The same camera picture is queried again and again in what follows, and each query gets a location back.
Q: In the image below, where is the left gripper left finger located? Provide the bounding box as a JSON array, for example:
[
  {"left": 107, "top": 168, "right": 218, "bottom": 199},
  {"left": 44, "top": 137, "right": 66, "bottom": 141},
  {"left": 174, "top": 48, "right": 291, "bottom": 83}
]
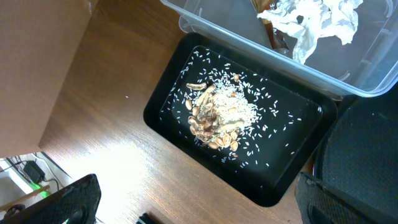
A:
[{"left": 1, "top": 174, "right": 101, "bottom": 224}]

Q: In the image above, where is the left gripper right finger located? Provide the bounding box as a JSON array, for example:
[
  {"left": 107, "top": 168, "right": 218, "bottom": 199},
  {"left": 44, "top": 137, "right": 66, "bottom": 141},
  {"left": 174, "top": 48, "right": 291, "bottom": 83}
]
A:
[{"left": 294, "top": 172, "right": 397, "bottom": 224}]

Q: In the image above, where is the food scraps and rice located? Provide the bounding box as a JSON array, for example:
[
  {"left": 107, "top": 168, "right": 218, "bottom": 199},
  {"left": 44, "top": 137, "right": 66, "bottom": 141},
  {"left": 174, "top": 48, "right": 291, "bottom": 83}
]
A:
[{"left": 159, "top": 46, "right": 323, "bottom": 172}]

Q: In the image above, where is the brown snack wrapper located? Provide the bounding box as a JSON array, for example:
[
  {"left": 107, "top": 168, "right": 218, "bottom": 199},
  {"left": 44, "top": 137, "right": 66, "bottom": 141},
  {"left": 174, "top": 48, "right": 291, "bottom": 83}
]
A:
[{"left": 251, "top": 0, "right": 289, "bottom": 54}]

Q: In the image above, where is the white tissue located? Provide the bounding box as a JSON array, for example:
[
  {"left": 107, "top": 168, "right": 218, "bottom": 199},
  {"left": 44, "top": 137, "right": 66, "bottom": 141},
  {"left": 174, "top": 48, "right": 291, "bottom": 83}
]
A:
[{"left": 257, "top": 0, "right": 363, "bottom": 64}]

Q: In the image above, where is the black power adapter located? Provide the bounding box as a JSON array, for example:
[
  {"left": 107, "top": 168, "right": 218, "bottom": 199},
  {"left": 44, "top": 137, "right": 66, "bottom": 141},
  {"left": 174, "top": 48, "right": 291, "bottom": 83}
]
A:
[{"left": 23, "top": 161, "right": 45, "bottom": 184}]

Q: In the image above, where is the round black serving tray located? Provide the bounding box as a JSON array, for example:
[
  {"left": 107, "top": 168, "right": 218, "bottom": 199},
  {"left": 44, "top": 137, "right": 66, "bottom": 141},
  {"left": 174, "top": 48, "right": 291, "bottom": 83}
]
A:
[{"left": 313, "top": 91, "right": 397, "bottom": 220}]

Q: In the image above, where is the black rectangular tray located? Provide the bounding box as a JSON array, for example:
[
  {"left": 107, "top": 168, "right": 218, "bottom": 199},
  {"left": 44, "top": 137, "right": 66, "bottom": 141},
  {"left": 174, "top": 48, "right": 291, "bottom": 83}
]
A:
[{"left": 144, "top": 33, "right": 337, "bottom": 207}]

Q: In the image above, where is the clear plastic storage bin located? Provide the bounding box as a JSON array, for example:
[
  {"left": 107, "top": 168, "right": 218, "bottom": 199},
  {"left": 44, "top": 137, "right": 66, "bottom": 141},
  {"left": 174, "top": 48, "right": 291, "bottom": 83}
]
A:
[{"left": 160, "top": 0, "right": 397, "bottom": 98}]

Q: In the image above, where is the cardboard box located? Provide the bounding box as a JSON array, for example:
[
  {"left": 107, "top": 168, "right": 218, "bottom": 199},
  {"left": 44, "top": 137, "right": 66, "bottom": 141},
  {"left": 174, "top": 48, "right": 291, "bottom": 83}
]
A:
[{"left": 1, "top": 0, "right": 97, "bottom": 157}]

